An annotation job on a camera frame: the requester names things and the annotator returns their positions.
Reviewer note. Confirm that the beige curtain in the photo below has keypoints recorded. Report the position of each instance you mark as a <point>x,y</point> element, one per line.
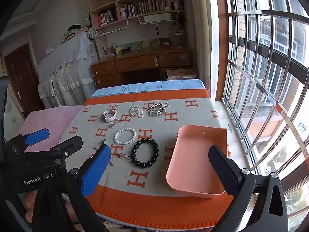
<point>200,41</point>

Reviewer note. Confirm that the white lace furniture cover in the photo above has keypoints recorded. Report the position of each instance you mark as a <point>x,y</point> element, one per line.
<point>65,72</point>

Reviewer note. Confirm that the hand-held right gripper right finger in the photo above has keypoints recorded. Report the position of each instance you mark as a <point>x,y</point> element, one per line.
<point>223,169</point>

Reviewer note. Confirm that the brown wooden door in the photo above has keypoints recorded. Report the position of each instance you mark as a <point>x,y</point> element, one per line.
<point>21,77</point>

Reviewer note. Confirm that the light blue printed sheet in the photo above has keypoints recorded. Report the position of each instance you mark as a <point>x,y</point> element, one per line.
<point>144,87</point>

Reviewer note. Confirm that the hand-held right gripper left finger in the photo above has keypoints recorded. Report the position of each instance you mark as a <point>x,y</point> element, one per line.
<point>96,169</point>

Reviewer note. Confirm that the orange grey printed blanket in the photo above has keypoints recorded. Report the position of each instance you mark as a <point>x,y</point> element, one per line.
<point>154,176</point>

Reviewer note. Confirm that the wooden desk with drawers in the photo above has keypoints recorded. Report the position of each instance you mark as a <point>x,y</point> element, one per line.
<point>135,62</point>

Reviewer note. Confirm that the metal window grille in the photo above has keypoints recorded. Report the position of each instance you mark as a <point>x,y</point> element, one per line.
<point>265,77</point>

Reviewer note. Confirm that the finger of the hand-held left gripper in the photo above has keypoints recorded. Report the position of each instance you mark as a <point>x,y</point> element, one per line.
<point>68,145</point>
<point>37,135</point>

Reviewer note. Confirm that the pink plastic tray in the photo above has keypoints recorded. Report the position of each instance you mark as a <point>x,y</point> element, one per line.
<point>193,164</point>

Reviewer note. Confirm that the pink pen holder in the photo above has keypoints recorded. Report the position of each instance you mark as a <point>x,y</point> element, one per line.
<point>106,51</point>

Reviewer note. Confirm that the pink bed sheet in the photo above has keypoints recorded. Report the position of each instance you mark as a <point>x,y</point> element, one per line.
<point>48,120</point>

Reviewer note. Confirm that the pink smart watch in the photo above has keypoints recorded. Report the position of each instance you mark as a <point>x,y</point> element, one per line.
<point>107,119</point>

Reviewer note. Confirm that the row of books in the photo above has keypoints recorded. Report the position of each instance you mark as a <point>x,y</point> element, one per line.
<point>154,4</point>

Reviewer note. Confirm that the black hat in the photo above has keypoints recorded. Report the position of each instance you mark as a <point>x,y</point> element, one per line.
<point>74,27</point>

